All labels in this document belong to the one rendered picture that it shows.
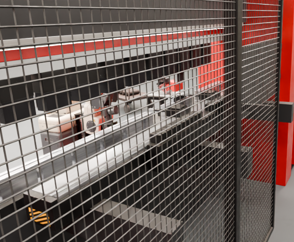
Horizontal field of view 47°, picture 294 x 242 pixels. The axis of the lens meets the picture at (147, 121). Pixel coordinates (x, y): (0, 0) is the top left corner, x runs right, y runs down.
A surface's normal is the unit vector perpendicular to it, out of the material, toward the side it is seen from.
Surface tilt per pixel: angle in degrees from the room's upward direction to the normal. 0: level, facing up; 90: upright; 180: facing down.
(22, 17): 90
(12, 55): 90
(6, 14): 90
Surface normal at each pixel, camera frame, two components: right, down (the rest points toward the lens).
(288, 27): -0.55, 0.26
